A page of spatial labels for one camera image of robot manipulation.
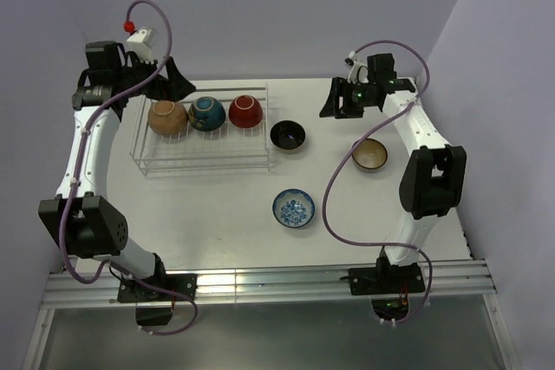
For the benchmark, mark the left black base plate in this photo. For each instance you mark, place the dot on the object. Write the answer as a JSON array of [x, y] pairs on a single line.
[[132, 292]]

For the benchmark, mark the small tan bowl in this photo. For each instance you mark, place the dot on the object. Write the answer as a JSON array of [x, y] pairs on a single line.
[[370, 156]]

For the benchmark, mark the black glazed bowl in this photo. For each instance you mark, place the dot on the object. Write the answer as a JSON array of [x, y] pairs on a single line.
[[288, 136]]

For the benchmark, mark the blue white patterned bowl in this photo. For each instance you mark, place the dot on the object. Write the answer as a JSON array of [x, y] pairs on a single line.
[[293, 208]]

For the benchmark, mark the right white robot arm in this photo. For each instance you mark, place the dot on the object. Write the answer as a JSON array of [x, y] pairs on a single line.
[[432, 182]]

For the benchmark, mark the tan bowl speckled outside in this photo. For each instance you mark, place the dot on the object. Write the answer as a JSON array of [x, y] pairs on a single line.
[[167, 117]]

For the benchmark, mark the white wire dish rack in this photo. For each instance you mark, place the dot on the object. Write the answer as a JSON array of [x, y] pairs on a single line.
[[225, 149]]

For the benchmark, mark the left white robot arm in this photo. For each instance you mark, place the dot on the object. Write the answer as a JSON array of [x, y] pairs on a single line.
[[79, 217]]

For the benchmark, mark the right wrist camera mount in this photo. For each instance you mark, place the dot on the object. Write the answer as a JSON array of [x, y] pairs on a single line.
[[358, 70]]

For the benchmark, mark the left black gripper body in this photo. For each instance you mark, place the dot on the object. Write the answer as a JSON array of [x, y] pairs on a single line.
[[155, 88]]

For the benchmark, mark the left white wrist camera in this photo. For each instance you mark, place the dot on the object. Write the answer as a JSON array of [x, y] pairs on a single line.
[[141, 41]]

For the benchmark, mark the white bowl red outside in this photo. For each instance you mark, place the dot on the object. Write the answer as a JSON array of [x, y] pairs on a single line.
[[245, 111]]

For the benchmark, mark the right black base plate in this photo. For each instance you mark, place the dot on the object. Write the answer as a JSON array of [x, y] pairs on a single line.
[[371, 281]]

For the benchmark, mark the tan bowl dark rim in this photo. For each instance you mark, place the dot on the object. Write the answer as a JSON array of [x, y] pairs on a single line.
[[206, 114]]

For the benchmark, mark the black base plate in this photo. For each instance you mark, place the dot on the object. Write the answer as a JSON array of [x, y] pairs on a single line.
[[371, 281], [132, 292]]

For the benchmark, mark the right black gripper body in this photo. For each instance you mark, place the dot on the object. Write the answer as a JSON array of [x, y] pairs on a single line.
[[358, 98]]

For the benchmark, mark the aluminium rail frame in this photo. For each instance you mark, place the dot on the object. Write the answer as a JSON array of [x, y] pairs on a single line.
[[269, 297]]

